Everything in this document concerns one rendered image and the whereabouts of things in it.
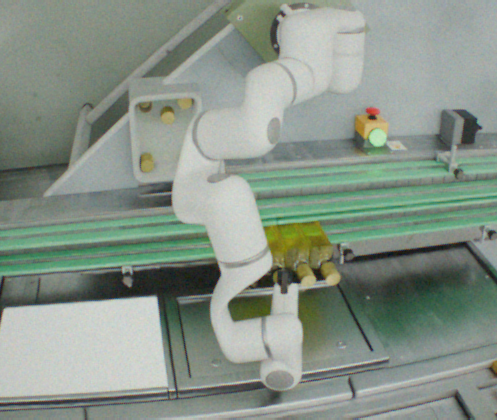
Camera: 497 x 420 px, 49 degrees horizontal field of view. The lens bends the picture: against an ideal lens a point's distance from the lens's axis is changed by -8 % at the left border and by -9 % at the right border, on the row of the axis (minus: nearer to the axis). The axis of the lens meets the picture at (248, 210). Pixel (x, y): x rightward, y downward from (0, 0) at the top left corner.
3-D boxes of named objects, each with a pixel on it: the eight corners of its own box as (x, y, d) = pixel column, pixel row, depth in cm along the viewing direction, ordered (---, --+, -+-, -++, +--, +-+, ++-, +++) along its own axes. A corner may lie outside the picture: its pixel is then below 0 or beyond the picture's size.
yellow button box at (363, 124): (353, 137, 159) (363, 148, 153) (355, 112, 155) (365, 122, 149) (376, 136, 160) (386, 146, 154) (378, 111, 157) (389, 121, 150)
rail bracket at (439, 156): (430, 158, 153) (453, 180, 141) (434, 133, 149) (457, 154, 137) (443, 158, 153) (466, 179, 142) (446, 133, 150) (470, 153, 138)
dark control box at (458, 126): (438, 133, 164) (452, 145, 157) (441, 108, 160) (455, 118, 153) (461, 132, 165) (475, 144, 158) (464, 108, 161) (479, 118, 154)
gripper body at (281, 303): (300, 354, 113) (300, 319, 123) (303, 315, 108) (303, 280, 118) (262, 353, 113) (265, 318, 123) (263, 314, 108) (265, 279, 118)
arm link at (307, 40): (255, 102, 103) (255, 15, 95) (331, 74, 118) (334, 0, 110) (298, 115, 97) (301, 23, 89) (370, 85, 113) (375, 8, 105)
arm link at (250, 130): (242, 66, 101) (182, 86, 92) (302, 57, 92) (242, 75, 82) (260, 140, 105) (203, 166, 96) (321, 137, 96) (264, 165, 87)
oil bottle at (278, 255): (245, 231, 152) (262, 280, 134) (245, 212, 149) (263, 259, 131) (266, 229, 153) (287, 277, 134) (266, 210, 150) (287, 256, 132)
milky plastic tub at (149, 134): (134, 169, 151) (134, 184, 143) (128, 87, 140) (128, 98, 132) (200, 163, 154) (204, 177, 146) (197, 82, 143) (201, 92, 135)
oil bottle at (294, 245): (267, 228, 153) (288, 276, 134) (267, 209, 150) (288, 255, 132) (288, 226, 154) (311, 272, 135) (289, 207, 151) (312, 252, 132)
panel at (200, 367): (1, 313, 138) (-18, 411, 109) (-1, 304, 137) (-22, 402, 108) (342, 280, 153) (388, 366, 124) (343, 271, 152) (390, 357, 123)
